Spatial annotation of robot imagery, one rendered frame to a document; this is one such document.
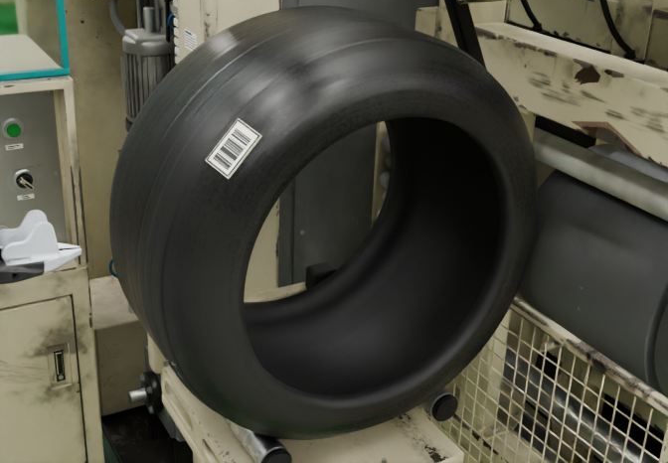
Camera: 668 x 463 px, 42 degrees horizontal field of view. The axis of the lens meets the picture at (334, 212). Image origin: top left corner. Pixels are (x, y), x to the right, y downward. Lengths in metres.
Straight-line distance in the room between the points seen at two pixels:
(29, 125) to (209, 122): 0.73
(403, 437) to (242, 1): 0.72
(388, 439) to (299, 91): 0.65
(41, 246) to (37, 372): 0.83
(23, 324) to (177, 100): 0.80
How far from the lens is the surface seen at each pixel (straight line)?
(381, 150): 1.70
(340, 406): 1.20
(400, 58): 1.06
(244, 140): 0.98
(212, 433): 1.35
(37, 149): 1.71
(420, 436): 1.46
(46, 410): 1.91
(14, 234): 1.07
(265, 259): 1.52
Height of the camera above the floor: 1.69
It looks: 23 degrees down
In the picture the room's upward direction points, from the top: 2 degrees clockwise
